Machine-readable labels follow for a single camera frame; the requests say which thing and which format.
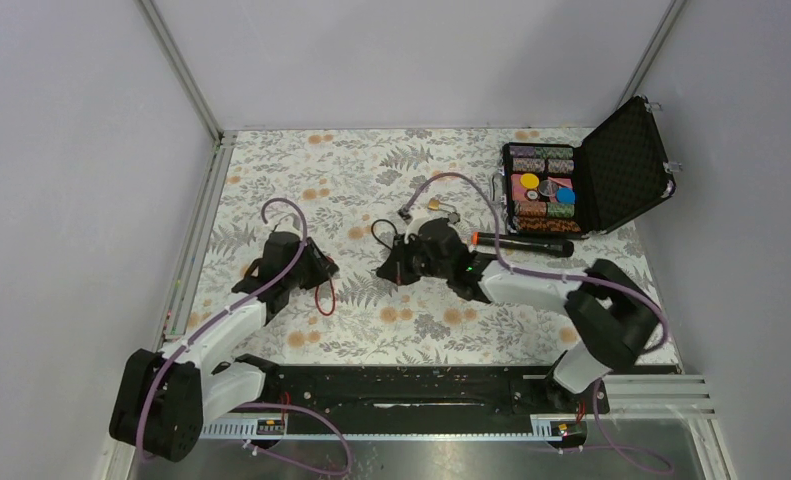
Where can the floral tablecloth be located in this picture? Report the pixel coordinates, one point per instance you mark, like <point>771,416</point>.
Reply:
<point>350,184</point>

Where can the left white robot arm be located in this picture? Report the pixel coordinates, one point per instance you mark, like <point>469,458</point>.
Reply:
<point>166,397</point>

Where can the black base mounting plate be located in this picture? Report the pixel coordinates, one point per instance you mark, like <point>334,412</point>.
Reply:
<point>422,400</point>

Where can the yellow poker chip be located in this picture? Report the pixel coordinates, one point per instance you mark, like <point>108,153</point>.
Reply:
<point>529,181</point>

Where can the black poker chip case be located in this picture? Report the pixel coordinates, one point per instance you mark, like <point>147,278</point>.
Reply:
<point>618,172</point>

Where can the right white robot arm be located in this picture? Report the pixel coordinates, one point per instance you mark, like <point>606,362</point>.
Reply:
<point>612,316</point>

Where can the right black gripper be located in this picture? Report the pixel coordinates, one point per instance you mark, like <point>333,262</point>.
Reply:
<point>396,268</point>

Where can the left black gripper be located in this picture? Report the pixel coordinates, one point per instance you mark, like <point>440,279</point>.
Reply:
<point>323,268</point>

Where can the red padlock with keys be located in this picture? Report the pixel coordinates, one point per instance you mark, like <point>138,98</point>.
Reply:
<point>325,299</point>

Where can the blue poker chip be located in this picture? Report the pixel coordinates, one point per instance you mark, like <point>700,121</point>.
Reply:
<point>566,196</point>

